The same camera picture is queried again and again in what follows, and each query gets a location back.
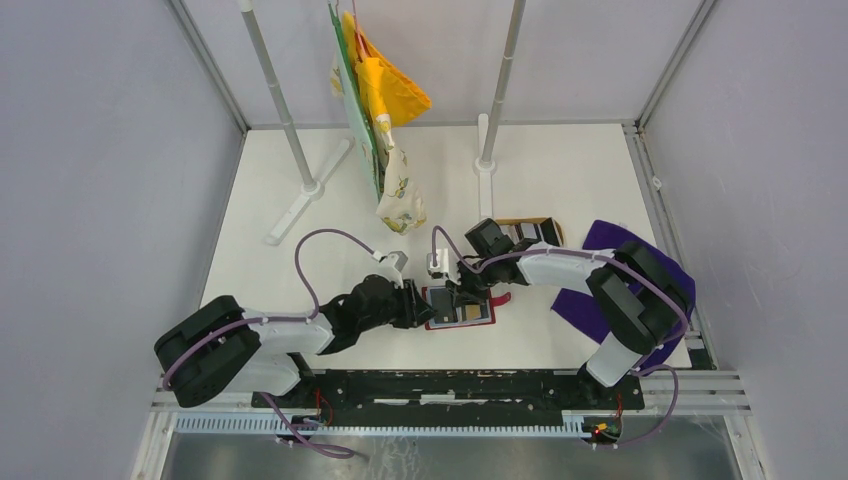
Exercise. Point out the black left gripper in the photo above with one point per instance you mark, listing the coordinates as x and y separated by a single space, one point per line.
415 309

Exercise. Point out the tan oval card tray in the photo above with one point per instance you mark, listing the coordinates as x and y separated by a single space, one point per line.
502 222

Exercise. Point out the yellow cloth hanging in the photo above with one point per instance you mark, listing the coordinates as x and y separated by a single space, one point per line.
390 98

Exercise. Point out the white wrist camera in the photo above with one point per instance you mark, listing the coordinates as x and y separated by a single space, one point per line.
439 264
391 265

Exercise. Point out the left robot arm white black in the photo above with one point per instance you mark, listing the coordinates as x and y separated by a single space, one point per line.
225 348

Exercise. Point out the left grey stand pole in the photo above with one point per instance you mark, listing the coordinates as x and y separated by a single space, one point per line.
312 186

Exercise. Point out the right grey stand pole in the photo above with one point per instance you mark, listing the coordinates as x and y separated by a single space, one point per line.
484 165

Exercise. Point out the white toothed cable rail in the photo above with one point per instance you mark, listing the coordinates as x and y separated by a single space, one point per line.
271 424

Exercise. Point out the red leather card holder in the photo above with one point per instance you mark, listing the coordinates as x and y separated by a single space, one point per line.
490 304

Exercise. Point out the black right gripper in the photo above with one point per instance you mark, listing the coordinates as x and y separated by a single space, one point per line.
463 293

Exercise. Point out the stack of cards in tray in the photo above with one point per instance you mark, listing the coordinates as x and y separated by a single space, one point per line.
545 232

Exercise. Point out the thin card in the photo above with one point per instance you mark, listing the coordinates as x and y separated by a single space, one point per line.
445 314

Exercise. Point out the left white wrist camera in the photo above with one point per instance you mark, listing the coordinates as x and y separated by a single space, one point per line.
391 265

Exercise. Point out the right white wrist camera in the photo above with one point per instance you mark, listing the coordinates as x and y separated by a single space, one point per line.
439 264

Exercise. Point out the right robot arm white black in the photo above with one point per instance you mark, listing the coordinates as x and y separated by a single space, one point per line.
634 292

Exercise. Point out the cream patterned fabric bag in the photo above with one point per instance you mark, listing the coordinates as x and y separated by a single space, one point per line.
401 207

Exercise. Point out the grey stand pole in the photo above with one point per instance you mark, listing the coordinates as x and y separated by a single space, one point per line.
484 165
312 186

